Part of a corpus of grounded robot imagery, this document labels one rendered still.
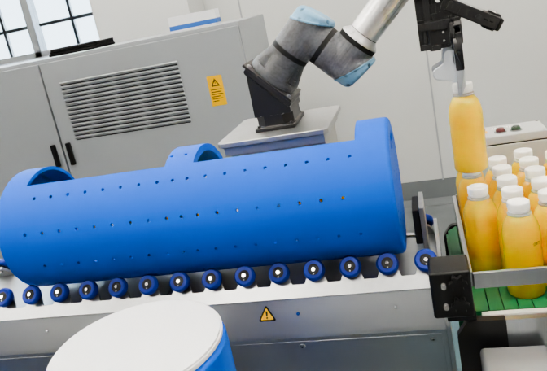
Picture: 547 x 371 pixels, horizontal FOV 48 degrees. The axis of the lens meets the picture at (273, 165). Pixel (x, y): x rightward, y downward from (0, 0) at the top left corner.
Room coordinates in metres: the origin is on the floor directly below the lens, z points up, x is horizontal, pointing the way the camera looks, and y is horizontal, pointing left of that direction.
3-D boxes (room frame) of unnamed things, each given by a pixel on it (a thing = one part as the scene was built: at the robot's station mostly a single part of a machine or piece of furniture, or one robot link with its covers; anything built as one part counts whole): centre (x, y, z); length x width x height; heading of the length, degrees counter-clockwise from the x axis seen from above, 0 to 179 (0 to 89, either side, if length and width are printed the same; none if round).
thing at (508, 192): (1.08, -0.43, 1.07); 0.04 x 0.04 x 0.02
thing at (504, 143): (1.43, -0.55, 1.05); 0.20 x 0.10 x 0.10; 75
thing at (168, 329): (0.87, 0.27, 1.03); 0.28 x 0.28 x 0.01
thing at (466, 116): (1.20, -0.40, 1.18); 0.07 x 0.07 x 0.17
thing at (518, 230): (1.02, -0.41, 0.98); 0.07 x 0.07 x 0.17
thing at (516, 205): (1.02, -0.41, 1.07); 0.04 x 0.04 x 0.02
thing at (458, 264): (1.00, -0.27, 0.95); 0.10 x 0.07 x 0.10; 165
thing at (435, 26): (1.21, -0.37, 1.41); 0.09 x 0.08 x 0.12; 75
